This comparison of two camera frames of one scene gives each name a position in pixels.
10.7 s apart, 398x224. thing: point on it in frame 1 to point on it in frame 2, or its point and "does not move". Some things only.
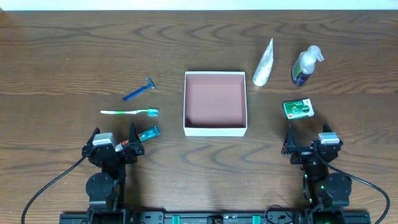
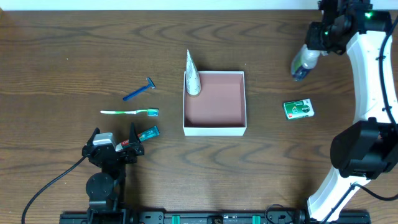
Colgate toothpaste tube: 145,135 does not move
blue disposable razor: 150,84 does not move
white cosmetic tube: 264,68 to 193,81
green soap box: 298,109 does not move
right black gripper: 308,149 to 315,38
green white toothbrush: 151,112 does not move
